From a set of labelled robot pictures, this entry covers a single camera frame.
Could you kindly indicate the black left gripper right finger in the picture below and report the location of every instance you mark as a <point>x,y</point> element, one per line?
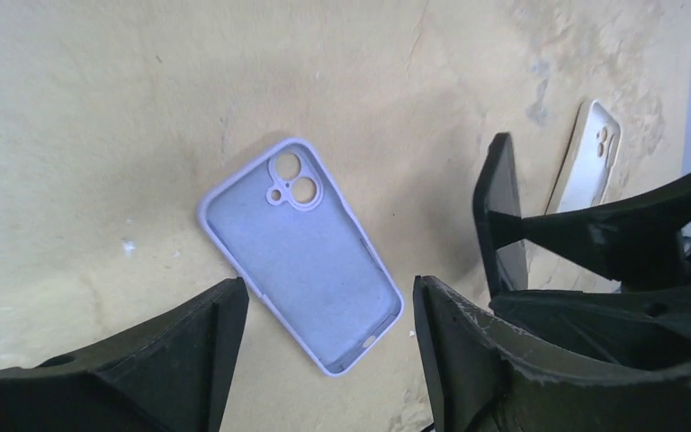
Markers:
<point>485,374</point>

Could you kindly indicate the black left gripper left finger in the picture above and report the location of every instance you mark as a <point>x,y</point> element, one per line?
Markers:
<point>169,373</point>

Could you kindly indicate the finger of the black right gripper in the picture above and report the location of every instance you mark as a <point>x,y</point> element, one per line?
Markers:
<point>642,330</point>
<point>637,241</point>

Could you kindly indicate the lavender phone case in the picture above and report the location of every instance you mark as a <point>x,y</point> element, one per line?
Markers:
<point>289,233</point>

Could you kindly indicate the clear white phone case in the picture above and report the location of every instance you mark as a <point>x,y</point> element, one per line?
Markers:
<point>589,160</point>

